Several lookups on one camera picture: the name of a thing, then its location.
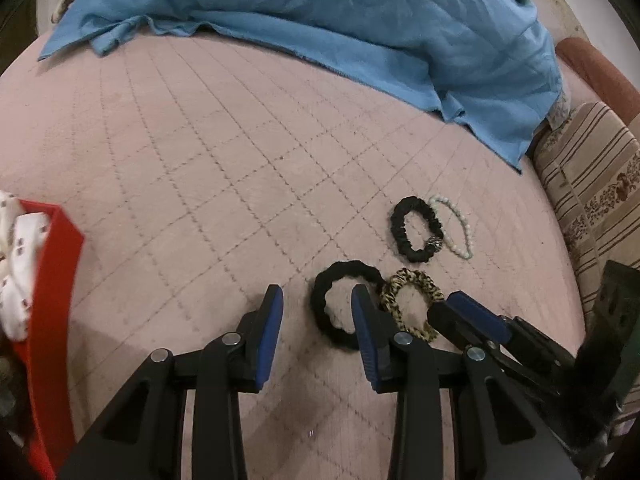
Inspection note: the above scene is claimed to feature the brown sofa armrest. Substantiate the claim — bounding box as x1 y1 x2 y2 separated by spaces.
555 36 633 111

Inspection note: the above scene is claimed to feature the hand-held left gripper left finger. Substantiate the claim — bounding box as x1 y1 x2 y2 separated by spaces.
60 284 285 480

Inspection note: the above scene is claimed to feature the grey sheer scrunchie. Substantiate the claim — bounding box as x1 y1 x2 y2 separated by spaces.
0 355 16 416

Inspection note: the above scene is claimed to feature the thin black scrunchie with charm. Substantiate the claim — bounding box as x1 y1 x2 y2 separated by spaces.
390 195 445 263

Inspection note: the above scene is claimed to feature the thick black scrunchie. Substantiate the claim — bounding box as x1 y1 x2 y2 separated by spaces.
310 260 388 351

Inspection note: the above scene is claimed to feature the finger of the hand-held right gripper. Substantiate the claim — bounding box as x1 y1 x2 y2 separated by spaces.
427 291 581 396

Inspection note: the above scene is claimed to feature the blue cloth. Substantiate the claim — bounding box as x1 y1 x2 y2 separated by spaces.
37 0 563 173

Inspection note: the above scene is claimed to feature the leopard print scrunchie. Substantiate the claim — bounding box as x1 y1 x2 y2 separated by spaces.
380 269 445 345

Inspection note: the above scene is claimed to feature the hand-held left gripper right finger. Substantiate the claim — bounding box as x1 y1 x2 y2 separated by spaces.
350 284 581 480

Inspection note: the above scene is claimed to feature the white cherry print scrunchie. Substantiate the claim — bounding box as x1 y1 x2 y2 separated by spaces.
0 215 51 343
0 190 22 261

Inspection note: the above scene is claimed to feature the red box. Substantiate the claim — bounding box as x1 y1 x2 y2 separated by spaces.
0 200 86 480

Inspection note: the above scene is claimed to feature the white pearl bracelet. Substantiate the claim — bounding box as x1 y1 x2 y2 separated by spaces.
429 195 475 261

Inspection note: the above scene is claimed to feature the striped floral cushion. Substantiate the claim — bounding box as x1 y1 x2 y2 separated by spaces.
530 100 640 321

